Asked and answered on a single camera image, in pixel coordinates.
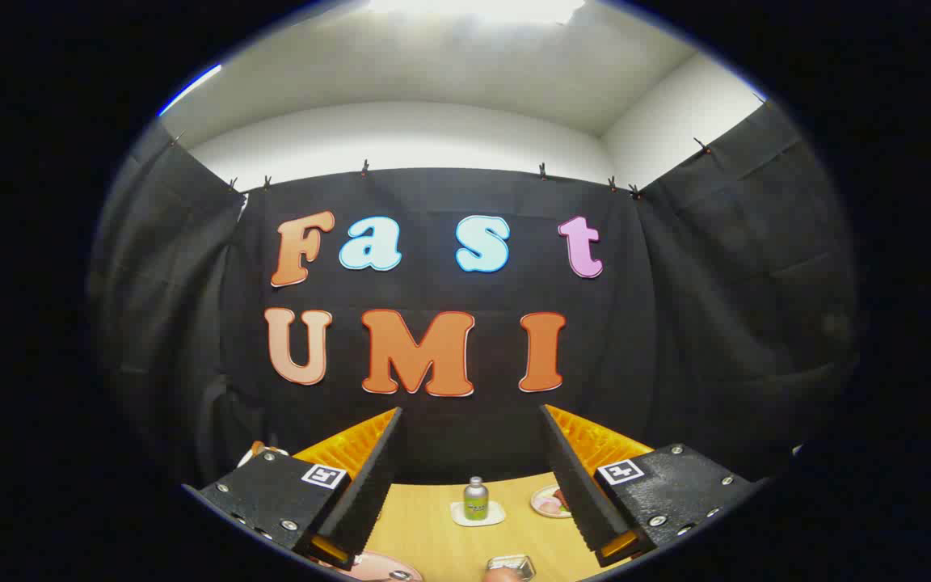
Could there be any black backdrop cloth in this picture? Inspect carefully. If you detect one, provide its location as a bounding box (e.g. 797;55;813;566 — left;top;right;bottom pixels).
86;101;862;494

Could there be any green soda bottle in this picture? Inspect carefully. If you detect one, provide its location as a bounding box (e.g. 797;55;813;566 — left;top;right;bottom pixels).
464;476;489;521

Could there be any white toaster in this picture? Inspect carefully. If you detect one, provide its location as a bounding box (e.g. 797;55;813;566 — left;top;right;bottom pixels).
238;445;290;470

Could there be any white square coaster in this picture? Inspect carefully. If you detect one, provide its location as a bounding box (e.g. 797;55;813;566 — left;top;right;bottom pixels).
450;500;507;528

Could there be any metal wire basket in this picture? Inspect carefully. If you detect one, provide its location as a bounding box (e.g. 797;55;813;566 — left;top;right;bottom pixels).
487;555;537;581

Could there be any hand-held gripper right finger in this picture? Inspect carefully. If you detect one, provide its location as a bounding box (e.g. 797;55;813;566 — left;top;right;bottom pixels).
540;404;761;568

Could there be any pink round plate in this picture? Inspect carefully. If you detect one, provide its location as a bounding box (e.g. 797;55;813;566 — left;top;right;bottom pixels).
328;550;426;582

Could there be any white oval food plate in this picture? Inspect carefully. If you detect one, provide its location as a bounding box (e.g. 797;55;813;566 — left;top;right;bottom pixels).
530;484;575;519

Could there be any ceiling light panel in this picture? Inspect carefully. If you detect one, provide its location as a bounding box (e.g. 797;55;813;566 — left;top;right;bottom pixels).
369;0;588;25

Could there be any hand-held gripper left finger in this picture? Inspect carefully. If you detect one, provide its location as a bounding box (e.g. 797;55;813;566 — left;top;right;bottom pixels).
183;407;404;571

